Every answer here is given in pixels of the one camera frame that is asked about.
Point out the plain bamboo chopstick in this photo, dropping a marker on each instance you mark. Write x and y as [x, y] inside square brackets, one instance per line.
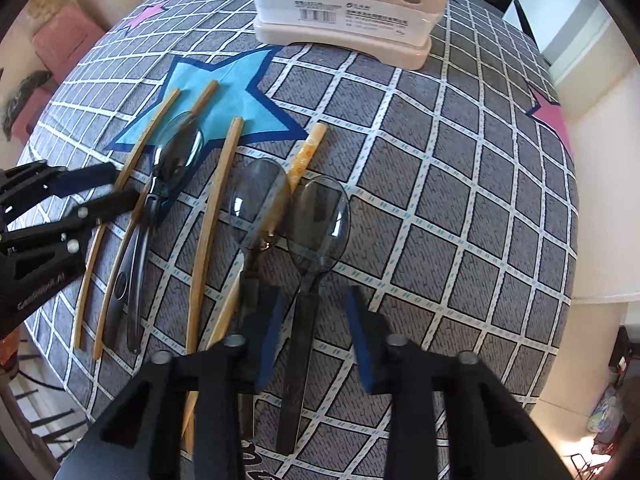
[215, 210]
[200, 105]
[131, 170]

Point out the pink plastic stool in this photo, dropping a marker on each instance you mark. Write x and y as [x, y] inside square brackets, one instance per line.
[65, 42]
[22, 120]

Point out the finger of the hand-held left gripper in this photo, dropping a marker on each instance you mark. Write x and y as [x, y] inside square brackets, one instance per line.
[115, 202]
[85, 177]

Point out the cream plastic utensil holder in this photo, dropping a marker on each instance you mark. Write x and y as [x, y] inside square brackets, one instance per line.
[345, 5]

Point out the yellow patterned bamboo chopstick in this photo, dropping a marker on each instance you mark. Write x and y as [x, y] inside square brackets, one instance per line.
[305, 155]

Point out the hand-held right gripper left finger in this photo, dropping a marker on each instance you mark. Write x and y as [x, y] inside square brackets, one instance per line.
[272, 330]

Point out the black plastic bag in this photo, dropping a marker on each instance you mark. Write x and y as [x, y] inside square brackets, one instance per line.
[25, 92]

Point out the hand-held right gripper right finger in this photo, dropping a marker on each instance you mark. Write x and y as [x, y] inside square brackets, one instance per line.
[359, 330]

